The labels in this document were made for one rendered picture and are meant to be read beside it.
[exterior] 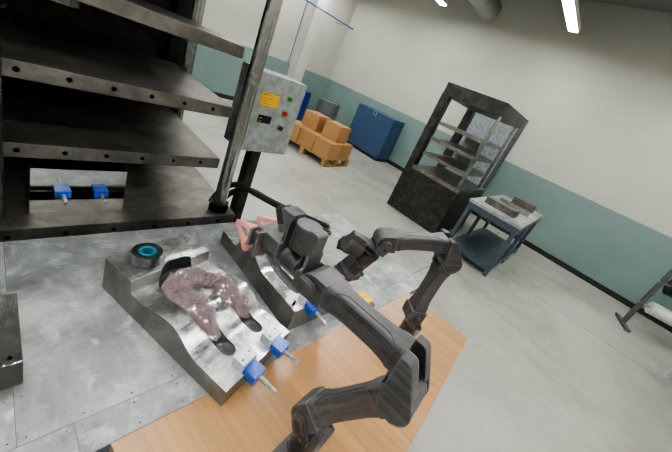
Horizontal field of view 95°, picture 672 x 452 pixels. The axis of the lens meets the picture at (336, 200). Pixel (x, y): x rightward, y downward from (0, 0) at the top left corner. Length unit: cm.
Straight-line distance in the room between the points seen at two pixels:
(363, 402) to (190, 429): 41
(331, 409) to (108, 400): 49
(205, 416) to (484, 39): 782
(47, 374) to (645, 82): 749
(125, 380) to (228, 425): 26
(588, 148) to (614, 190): 83
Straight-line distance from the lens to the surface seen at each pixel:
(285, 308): 108
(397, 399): 62
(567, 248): 725
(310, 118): 615
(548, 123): 728
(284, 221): 68
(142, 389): 95
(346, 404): 73
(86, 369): 99
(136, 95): 135
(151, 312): 98
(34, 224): 144
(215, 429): 91
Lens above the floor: 160
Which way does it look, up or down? 21 degrees down
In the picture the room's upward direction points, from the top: 23 degrees clockwise
